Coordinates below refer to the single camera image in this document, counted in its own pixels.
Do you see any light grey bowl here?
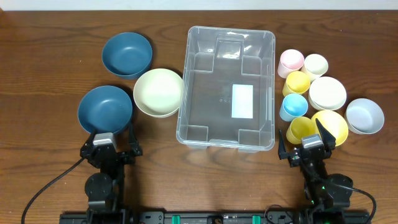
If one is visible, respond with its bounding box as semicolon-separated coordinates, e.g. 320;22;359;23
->
345;98;385;134

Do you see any light blue cup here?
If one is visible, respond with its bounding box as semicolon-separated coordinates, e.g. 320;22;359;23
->
279;93;308;121

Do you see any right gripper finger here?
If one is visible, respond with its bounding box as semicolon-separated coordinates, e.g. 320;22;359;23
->
315;118;336;151
278;130;287;160

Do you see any dark blue bowl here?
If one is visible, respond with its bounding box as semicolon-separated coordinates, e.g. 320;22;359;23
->
101;32;153;79
77;85;133;134

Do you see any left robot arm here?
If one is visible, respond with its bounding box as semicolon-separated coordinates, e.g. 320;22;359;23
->
80;123;142;223

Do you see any cream cup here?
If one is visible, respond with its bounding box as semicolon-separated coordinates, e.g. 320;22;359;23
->
301;54;329;82

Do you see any clear plastic storage container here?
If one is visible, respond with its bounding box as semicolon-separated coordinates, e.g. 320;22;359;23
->
176;26;275;152

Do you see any yellow bowl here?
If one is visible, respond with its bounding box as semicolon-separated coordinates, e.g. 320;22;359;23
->
311;110;349;146

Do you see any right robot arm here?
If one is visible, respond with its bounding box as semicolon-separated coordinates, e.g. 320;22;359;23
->
278;119;353;223

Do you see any small cream bowl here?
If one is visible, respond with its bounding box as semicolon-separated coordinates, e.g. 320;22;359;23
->
308;77;347;110

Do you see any yellow cup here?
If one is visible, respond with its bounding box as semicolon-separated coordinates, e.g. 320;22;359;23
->
282;71;311;96
286;116;315;144

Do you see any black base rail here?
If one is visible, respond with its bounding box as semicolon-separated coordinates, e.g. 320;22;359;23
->
59;210;370;224

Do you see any pink cup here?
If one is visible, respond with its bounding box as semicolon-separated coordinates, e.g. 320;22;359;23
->
277;49;305;78

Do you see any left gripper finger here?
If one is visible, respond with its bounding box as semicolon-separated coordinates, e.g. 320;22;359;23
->
128;123;139;152
84;129;96;146

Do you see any large cream bowl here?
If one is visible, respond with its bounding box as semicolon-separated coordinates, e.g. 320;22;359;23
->
133;68;183;118

